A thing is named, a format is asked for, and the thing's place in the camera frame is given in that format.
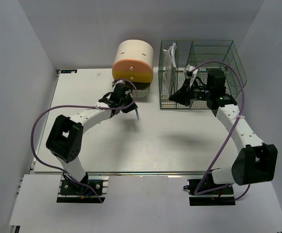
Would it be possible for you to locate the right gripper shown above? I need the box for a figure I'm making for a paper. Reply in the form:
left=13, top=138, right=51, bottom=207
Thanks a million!
left=169, top=78, right=212, bottom=106

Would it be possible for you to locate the white paper booklet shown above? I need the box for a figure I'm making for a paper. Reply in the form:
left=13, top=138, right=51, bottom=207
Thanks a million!
left=162, top=42, right=177, bottom=96

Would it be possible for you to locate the round drawer storage box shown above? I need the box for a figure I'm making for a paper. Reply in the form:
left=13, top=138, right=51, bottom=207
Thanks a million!
left=112, top=39, right=154, bottom=98

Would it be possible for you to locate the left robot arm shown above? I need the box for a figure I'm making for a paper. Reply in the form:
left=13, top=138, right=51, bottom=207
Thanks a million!
left=46, top=80, right=138, bottom=194

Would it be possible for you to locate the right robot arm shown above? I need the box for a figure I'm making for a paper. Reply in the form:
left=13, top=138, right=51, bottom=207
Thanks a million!
left=169, top=66, right=278, bottom=194

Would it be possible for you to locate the black label sticker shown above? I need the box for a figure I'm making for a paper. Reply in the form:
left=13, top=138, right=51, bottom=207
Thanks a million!
left=61, top=69, right=77, bottom=74

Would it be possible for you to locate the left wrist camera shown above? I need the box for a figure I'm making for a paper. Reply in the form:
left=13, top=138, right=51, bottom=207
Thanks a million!
left=112, top=79, right=125, bottom=87

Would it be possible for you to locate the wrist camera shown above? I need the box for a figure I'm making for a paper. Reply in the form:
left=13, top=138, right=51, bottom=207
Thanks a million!
left=112, top=79, right=125, bottom=87
left=183, top=65, right=198, bottom=87

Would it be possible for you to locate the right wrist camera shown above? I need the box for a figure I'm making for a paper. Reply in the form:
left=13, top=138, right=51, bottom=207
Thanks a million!
left=183, top=65, right=198, bottom=87

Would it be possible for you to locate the green wire mesh organizer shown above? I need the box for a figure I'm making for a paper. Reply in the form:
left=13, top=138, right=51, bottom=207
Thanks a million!
left=158, top=39, right=247, bottom=110

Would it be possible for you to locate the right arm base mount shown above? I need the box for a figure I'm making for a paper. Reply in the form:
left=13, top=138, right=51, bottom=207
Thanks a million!
left=183, top=179, right=236, bottom=206

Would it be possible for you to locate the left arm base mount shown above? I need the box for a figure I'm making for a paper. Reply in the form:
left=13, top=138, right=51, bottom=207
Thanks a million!
left=56, top=177, right=108, bottom=204

